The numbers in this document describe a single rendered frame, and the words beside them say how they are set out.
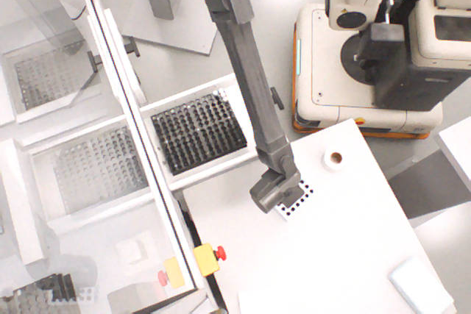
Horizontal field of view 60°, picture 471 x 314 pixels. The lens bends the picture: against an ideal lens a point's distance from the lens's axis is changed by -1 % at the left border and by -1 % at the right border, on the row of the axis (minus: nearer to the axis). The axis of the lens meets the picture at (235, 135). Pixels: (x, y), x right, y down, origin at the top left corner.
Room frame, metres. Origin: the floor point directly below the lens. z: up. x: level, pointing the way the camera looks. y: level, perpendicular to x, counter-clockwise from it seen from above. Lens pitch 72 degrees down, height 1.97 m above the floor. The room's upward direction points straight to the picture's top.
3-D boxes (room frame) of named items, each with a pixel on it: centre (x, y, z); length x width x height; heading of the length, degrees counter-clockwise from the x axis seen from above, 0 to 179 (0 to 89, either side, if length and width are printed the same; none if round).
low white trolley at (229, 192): (0.07, -0.22, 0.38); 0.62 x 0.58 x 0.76; 23
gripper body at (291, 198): (0.22, -0.13, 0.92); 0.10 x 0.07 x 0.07; 42
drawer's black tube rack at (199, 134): (0.38, 0.10, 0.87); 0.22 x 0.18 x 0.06; 113
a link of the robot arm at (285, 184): (0.21, -0.12, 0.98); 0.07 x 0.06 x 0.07; 132
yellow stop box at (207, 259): (0.03, 0.07, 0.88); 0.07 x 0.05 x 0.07; 23
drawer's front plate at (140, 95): (0.62, 0.34, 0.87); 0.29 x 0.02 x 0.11; 23
